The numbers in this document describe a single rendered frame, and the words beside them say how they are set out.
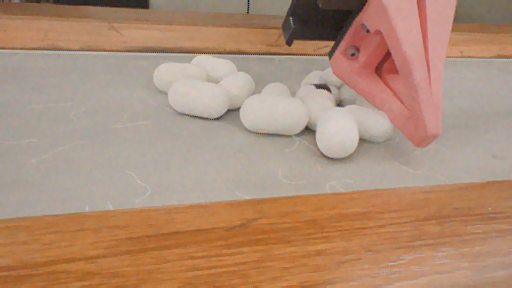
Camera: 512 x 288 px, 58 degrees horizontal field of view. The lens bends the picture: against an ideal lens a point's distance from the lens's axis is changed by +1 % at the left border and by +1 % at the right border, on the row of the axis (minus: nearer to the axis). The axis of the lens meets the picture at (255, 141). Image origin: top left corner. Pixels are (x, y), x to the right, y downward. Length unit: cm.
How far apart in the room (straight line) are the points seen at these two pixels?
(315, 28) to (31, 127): 17
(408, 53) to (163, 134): 13
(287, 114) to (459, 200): 11
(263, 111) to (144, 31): 22
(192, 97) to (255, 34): 21
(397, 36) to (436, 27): 2
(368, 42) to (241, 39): 21
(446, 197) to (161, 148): 14
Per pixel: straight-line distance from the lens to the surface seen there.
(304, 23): 29
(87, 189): 20
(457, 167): 26
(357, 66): 28
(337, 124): 23
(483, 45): 60
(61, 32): 44
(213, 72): 33
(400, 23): 25
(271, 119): 25
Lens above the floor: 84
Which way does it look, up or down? 23 degrees down
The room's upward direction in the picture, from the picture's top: 5 degrees clockwise
